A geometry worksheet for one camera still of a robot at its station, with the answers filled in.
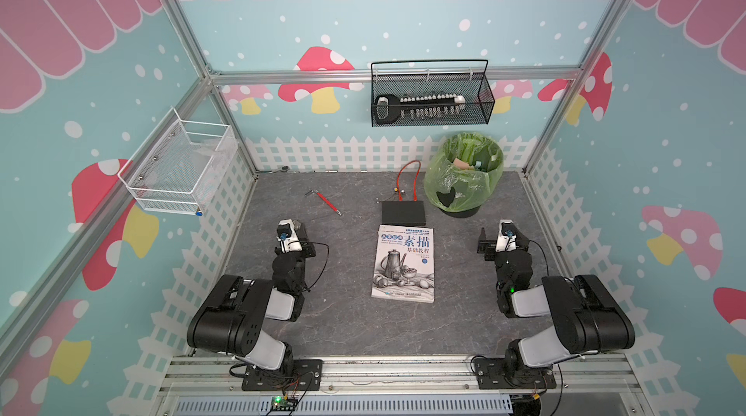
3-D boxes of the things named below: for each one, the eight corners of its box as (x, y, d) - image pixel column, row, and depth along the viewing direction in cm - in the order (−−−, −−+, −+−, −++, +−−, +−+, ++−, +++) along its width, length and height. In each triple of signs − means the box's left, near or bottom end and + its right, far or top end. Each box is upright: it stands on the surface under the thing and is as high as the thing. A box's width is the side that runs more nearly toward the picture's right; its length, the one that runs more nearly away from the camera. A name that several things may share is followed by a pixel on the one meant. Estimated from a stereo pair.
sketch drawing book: (372, 301, 89) (371, 298, 87) (373, 229, 105) (373, 225, 103) (439, 301, 89) (441, 298, 87) (430, 229, 105) (431, 225, 103)
